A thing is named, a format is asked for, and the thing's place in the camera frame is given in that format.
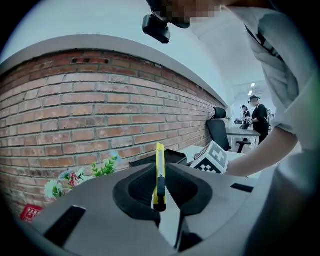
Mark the black office chair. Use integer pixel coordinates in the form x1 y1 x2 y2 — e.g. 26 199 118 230
205 106 252 154

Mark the yellow utility knife small item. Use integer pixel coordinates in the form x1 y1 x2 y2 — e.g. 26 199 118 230
151 142 168 213

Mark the red printed carton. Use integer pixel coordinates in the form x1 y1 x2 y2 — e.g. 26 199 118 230
19 203 45 222

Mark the person's grey shirt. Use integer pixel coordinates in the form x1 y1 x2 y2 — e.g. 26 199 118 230
189 4 320 256

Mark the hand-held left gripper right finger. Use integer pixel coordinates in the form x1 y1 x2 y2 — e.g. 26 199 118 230
164 162 275 256

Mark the artificial flower bunch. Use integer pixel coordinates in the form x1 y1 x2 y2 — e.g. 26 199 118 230
44 151 121 200

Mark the black box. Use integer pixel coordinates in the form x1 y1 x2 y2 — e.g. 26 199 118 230
128 149 188 169

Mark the black head-mounted camera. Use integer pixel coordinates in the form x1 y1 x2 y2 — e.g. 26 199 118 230
141 12 171 45

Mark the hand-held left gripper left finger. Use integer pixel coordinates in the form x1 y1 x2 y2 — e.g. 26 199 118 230
29 163 176 256

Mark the person's right forearm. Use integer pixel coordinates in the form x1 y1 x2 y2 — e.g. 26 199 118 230
225 124 300 179

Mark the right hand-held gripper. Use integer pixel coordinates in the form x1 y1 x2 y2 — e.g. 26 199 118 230
189 140 229 175

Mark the white desk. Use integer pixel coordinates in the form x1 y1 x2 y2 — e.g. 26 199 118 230
225 126 262 149

